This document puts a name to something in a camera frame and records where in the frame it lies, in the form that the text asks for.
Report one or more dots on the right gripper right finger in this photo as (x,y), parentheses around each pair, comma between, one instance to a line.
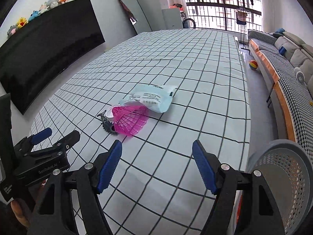
(259,213)

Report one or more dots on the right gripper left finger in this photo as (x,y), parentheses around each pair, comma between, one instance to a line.
(53,212)

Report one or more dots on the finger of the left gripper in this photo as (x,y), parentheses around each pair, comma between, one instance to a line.
(63,145)
(27,143)

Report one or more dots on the grey toy shark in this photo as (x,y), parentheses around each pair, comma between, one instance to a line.
(107,124)

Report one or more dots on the light blue wipes packet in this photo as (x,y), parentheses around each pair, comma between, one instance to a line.
(156,98)

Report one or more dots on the grey perforated trash basket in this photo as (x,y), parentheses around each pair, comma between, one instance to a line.
(288,171)

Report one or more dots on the person's left hand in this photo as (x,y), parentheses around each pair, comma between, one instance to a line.
(18,210)

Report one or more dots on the black television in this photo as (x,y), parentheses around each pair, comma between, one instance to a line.
(46,46)

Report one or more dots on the white grid tablecloth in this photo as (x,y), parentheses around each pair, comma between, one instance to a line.
(157,187)

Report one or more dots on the houndstooth sofa cover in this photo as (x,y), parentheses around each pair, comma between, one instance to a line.
(291,100)

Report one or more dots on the plush toys row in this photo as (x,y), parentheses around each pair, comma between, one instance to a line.
(50,4)

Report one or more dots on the leaning floor mirror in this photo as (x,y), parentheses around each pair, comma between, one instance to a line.
(136,15)

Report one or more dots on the white small fan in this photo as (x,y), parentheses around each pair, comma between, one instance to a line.
(299,75)

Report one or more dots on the colourful ball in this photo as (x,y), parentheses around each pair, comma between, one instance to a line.
(253,65)

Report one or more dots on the grey cabinet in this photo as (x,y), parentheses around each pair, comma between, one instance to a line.
(172,18)

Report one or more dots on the grey sofa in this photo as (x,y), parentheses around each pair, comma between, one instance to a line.
(298,53)

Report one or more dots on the blue cushion roll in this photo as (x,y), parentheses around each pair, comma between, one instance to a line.
(282,50)

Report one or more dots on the clothes rack stand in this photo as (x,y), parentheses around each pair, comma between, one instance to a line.
(241,20)

